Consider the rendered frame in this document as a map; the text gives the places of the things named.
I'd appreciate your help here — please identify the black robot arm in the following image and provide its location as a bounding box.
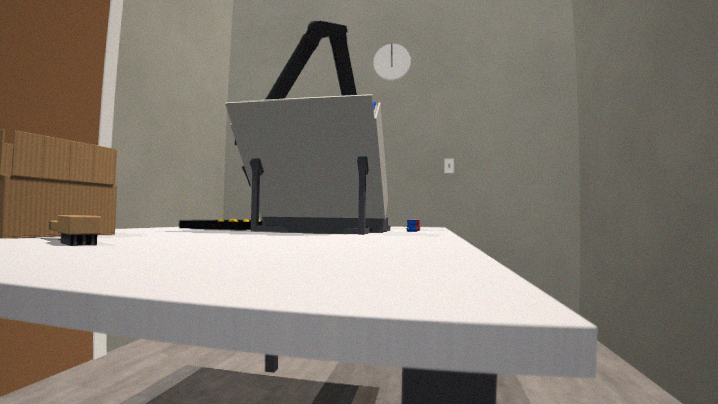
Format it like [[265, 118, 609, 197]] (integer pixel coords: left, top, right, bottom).
[[265, 21, 357, 100]]

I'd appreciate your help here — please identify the brown cardboard box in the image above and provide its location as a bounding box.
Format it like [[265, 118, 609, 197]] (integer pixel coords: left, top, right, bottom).
[[0, 130, 117, 239]]

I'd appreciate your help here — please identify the grey slanted cover panel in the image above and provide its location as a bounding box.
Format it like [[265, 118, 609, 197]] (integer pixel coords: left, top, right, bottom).
[[225, 94, 390, 233]]

